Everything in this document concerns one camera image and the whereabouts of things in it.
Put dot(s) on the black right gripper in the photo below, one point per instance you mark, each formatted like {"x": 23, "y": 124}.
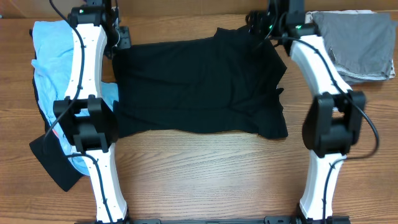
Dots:
{"x": 255, "y": 25}

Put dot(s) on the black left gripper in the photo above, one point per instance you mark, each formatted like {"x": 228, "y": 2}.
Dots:
{"x": 124, "y": 31}

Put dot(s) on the black t-shirt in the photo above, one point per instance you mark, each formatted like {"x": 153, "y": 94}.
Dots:
{"x": 227, "y": 82}

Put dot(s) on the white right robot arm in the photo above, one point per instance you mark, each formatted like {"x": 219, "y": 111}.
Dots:
{"x": 334, "y": 119}

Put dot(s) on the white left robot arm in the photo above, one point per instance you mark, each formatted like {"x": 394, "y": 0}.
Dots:
{"x": 88, "y": 123}

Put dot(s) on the folded white cloth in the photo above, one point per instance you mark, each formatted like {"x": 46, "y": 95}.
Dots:
{"x": 342, "y": 12}

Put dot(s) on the light blue t-shirt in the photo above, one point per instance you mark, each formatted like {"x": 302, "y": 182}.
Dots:
{"x": 53, "y": 44}

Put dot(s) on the folded grey shorts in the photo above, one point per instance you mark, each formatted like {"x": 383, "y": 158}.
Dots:
{"x": 360, "y": 46}

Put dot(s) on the brown cardboard backdrop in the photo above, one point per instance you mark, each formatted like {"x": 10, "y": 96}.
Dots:
{"x": 42, "y": 8}

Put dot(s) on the black garment under blue shirt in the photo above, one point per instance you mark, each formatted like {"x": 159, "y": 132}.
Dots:
{"x": 51, "y": 157}

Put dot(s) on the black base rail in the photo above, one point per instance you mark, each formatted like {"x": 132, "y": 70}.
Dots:
{"x": 214, "y": 220}

